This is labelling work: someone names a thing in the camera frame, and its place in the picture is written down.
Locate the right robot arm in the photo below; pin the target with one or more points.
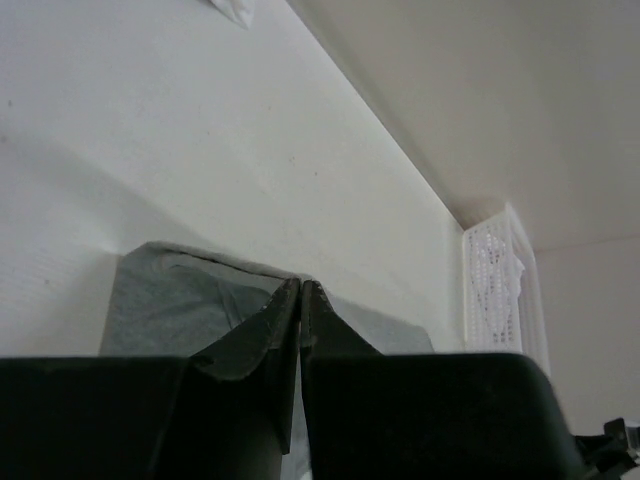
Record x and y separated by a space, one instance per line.
611 454

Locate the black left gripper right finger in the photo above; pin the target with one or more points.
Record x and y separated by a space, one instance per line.
429 416

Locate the grey tank top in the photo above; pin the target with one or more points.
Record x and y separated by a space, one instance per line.
169 299

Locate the white plastic basket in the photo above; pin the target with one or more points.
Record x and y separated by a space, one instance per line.
507 226

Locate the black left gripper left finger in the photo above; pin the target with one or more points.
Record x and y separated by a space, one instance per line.
223 413

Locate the folded white tank top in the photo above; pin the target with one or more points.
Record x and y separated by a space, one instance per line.
240 12

